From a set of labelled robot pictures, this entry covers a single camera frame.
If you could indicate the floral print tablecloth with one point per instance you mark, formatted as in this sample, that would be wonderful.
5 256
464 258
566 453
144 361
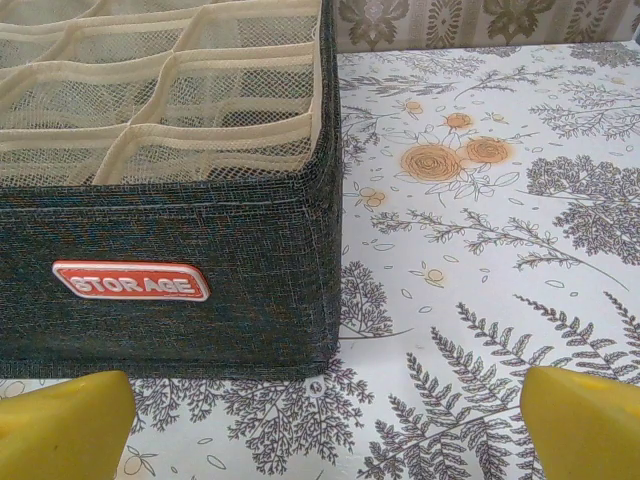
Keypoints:
450 250

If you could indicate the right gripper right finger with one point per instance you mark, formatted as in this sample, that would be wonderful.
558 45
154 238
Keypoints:
585 430

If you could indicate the dark grey fabric storage organizer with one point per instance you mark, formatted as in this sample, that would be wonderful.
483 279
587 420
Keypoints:
200 225

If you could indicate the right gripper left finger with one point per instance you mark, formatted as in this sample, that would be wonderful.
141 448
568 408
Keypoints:
60 430

